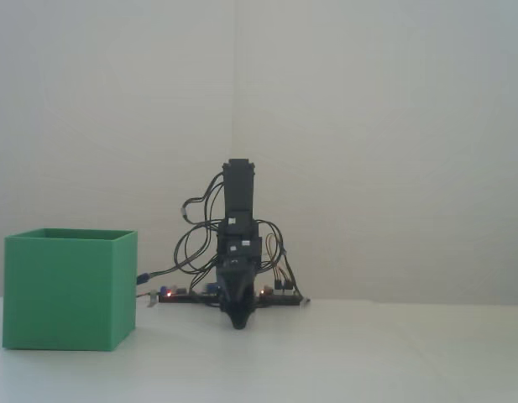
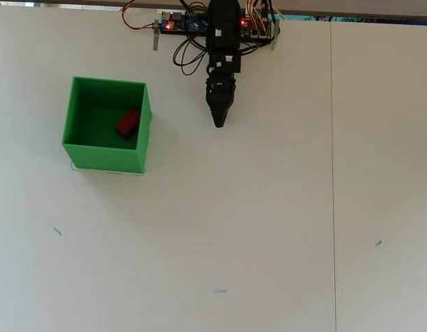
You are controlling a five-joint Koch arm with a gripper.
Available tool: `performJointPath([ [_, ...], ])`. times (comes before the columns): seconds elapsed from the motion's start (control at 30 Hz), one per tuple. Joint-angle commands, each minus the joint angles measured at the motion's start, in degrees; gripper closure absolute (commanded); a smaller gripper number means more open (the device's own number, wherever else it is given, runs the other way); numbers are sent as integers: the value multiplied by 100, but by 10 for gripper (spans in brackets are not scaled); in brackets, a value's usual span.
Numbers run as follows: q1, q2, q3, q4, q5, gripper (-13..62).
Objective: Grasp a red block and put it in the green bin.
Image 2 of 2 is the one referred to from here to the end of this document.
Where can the black base board with electronics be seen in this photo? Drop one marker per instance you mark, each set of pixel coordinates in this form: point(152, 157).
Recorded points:
point(183, 26)

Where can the green square plastic bin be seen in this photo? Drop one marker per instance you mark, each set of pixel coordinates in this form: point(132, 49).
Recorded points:
point(102, 159)

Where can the grey table clamp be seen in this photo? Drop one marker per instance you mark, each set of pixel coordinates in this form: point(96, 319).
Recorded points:
point(156, 34)

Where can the red rectangular block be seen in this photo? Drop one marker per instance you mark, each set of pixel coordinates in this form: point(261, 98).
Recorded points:
point(126, 122)

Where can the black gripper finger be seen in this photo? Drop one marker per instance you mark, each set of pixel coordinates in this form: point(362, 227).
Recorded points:
point(215, 109)
point(226, 107)

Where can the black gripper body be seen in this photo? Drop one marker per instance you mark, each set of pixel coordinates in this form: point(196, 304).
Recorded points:
point(220, 88)

